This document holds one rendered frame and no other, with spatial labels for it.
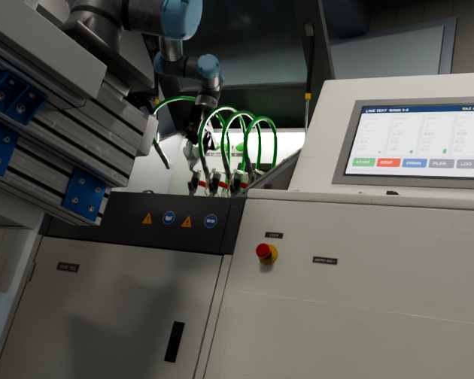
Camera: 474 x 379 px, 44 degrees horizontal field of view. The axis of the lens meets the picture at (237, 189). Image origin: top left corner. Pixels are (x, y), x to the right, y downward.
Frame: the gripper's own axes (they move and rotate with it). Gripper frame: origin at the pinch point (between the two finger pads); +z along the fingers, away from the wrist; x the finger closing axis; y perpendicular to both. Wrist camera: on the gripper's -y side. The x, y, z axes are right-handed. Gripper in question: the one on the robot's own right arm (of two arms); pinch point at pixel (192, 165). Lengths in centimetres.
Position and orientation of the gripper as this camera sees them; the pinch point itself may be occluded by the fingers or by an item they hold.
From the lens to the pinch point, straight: 198.8
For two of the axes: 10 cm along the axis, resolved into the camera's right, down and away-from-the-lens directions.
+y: -4.1, -4.1, -8.1
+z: -2.3, 9.1, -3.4
